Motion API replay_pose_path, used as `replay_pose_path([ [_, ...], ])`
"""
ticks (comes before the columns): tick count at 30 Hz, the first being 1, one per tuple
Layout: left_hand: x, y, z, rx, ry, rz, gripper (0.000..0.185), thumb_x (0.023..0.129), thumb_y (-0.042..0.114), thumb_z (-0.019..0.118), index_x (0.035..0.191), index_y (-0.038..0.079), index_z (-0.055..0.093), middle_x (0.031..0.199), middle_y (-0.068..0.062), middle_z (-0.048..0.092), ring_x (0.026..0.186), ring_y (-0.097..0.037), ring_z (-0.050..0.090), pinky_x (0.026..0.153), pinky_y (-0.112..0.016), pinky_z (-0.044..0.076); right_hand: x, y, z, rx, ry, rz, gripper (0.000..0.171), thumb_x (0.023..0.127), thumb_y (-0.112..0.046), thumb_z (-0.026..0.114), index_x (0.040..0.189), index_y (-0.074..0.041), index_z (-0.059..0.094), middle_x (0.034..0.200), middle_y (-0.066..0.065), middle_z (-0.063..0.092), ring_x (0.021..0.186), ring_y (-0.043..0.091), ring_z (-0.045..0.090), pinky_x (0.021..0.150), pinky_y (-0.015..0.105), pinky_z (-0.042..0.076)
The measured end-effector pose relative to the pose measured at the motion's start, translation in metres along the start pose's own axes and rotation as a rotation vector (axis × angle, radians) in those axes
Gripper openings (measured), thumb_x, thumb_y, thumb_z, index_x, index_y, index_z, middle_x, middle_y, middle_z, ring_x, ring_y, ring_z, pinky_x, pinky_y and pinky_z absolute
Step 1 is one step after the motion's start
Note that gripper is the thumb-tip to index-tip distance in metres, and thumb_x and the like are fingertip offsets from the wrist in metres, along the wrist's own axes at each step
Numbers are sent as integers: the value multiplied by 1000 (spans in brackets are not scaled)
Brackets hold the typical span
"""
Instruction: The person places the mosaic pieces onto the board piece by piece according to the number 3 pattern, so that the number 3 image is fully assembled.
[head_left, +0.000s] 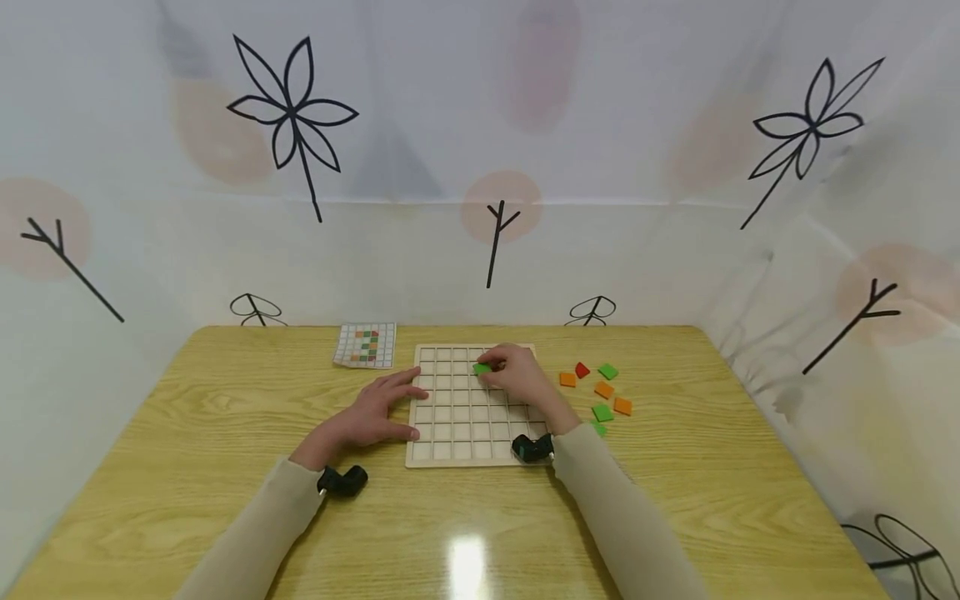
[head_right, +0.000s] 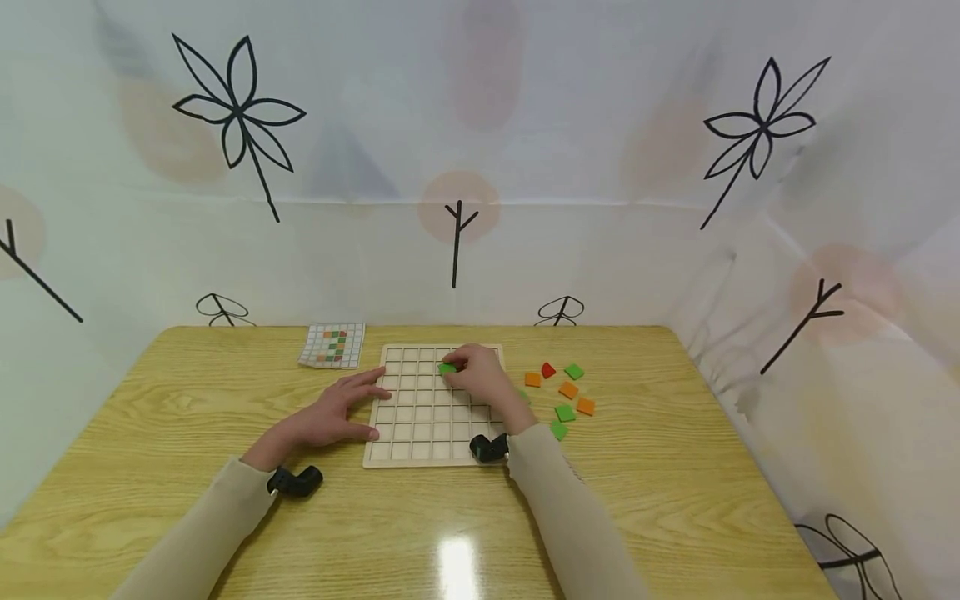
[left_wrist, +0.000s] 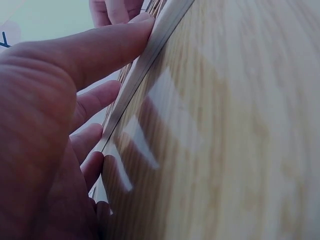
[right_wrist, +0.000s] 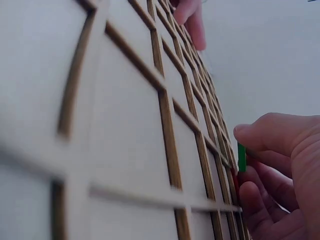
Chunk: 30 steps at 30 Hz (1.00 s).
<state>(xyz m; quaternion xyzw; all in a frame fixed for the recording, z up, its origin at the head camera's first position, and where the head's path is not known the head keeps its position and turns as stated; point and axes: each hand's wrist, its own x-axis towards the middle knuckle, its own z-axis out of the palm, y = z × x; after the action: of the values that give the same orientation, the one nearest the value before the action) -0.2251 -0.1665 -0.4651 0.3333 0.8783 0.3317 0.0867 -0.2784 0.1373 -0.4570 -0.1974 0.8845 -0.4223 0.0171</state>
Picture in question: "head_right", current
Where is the person's right hand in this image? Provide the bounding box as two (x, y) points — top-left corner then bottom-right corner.
(442, 343), (538, 437)

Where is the wooden grid board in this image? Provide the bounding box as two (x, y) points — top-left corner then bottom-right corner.
(362, 343), (510, 469)

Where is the person's left hand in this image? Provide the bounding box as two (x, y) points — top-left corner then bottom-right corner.
(241, 367), (393, 473)

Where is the checkered pattern card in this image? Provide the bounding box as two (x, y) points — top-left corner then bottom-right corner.
(298, 322), (367, 370)

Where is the black wrist band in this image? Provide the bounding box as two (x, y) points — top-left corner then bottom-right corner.
(267, 465), (324, 499)
(469, 432), (511, 464)

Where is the scatter of coloured tiles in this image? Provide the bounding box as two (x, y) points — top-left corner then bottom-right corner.
(517, 361), (598, 443)

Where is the person's left forearm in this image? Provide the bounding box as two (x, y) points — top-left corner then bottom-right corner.
(112, 457), (278, 600)

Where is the person's right forearm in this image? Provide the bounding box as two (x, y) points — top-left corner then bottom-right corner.
(507, 422), (651, 600)

